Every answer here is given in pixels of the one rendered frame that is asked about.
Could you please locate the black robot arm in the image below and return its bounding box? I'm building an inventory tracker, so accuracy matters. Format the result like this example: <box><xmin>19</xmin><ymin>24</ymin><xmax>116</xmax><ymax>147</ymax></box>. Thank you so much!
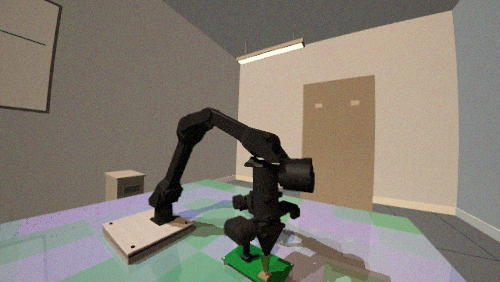
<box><xmin>148</xmin><ymin>107</ymin><xmax>315</xmax><ymax>226</ymax></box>

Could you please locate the green circuit board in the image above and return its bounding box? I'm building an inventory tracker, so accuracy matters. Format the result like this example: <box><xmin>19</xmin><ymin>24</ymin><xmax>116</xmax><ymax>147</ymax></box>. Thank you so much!
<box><xmin>221</xmin><ymin>242</ymin><xmax>294</xmax><ymax>282</ymax></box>

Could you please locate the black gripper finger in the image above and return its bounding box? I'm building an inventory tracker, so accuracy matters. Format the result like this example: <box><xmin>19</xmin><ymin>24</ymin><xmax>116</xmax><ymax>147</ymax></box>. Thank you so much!
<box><xmin>268</xmin><ymin>222</ymin><xmax>285</xmax><ymax>255</ymax></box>
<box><xmin>256</xmin><ymin>229</ymin><xmax>273</xmax><ymax>256</ymax></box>

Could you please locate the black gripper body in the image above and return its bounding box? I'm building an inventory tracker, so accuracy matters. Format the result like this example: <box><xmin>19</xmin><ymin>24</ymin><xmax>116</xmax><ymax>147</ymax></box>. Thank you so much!
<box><xmin>224</xmin><ymin>188</ymin><xmax>300</xmax><ymax>246</ymax></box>

